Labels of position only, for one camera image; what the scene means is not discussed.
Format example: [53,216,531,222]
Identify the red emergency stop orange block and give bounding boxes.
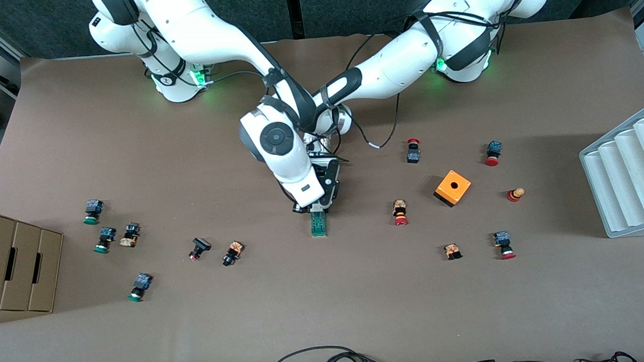
[392,199,409,227]

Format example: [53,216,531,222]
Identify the black square button red base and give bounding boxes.
[188,237,213,262]

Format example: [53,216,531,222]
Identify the brown paper table cover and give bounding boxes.
[0,6,644,362]

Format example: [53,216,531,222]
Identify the green pushbutton blue block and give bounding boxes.
[83,199,105,226]
[126,272,155,303]
[92,226,118,255]

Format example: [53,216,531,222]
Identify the cardboard compartment box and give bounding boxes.
[0,208,66,314]

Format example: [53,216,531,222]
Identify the grey grooved tray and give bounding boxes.
[577,104,644,240]

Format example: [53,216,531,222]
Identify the thick black cable loop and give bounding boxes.
[265,343,401,362]

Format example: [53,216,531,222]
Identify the orange button enclosure box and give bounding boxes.
[433,169,473,209]

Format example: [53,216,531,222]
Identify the thin tangled black cable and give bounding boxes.
[573,351,639,362]

